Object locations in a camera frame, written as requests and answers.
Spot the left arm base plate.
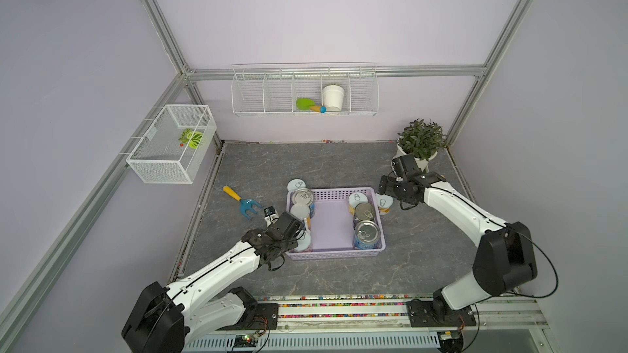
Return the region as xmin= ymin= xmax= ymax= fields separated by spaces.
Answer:
xmin=225 ymin=303 xmax=279 ymax=331

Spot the lilac plastic basket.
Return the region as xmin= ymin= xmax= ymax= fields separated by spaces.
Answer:
xmin=287 ymin=187 xmax=387 ymax=261

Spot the white wire side basket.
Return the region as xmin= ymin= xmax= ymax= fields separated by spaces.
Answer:
xmin=126 ymin=104 xmax=217 ymax=185

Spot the aluminium frame rail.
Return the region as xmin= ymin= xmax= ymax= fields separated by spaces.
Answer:
xmin=140 ymin=295 xmax=550 ymax=338

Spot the teal toy garden fork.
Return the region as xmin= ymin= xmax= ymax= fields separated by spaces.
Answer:
xmin=222 ymin=186 xmax=262 ymax=220

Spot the yellow label small can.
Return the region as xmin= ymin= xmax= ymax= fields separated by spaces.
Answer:
xmin=348 ymin=192 xmax=369 ymax=215

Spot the tall colourful can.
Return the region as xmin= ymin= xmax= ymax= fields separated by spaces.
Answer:
xmin=290 ymin=204 xmax=311 ymax=231

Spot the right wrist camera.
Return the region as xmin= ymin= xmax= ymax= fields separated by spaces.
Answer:
xmin=392 ymin=155 xmax=424 ymax=182

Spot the white wire wall shelf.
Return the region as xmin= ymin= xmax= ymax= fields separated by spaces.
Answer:
xmin=231 ymin=64 xmax=379 ymax=116

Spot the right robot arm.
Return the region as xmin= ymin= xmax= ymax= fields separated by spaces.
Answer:
xmin=378 ymin=173 xmax=538 ymax=318

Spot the pink label small can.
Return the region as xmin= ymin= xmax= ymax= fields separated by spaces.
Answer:
xmin=293 ymin=230 xmax=312 ymax=253

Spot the green label small can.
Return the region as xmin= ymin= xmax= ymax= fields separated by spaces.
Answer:
xmin=286 ymin=179 xmax=307 ymax=192

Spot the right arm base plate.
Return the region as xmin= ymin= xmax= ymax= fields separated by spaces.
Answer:
xmin=406 ymin=299 xmax=477 ymax=329

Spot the blue soup can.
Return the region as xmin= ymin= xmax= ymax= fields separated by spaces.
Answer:
xmin=353 ymin=221 xmax=381 ymax=250
xmin=291 ymin=188 xmax=316 ymax=217

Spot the white empty flower pot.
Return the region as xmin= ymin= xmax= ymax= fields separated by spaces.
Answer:
xmin=322 ymin=84 xmax=345 ymax=112

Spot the orange label small can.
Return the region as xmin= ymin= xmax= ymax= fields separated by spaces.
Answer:
xmin=377 ymin=194 xmax=394 ymax=214

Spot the potted green plant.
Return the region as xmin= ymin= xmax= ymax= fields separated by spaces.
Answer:
xmin=395 ymin=119 xmax=446 ymax=172

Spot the green toy scoop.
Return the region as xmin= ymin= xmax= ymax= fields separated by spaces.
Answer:
xmin=296 ymin=98 xmax=326 ymax=114

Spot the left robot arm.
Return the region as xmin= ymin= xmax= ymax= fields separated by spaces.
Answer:
xmin=121 ymin=212 xmax=305 ymax=352

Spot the dark navy can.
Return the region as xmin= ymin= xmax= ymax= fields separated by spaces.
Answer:
xmin=353 ymin=203 xmax=376 ymax=227

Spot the green toy in basket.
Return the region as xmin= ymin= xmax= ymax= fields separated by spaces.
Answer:
xmin=179 ymin=128 xmax=204 ymax=150

